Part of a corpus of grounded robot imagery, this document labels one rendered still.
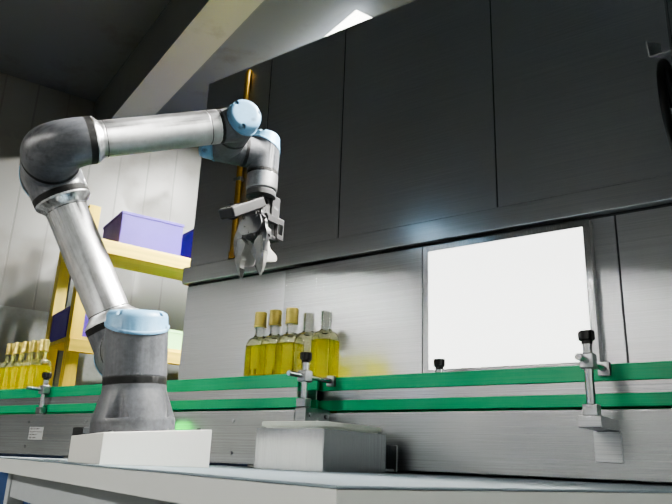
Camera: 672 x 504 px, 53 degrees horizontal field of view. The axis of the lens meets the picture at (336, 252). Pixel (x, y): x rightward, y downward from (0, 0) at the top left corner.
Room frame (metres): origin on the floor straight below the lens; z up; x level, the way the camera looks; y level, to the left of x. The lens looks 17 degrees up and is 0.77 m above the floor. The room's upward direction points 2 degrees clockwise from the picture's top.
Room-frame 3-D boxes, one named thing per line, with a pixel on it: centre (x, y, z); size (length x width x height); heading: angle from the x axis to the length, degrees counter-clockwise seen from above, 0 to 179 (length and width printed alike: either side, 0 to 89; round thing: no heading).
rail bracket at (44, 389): (2.18, 0.93, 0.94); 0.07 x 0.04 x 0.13; 144
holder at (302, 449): (1.47, 0.00, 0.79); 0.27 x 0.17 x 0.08; 144
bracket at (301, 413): (1.61, 0.04, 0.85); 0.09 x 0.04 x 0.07; 144
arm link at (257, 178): (1.51, 0.19, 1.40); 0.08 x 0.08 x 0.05
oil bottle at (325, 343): (1.73, 0.02, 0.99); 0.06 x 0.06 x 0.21; 53
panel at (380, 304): (1.72, -0.22, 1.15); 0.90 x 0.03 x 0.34; 54
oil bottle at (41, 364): (2.50, 1.06, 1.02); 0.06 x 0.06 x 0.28; 54
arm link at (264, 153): (1.51, 0.19, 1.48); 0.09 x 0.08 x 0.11; 114
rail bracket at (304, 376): (1.59, 0.05, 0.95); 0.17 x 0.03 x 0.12; 144
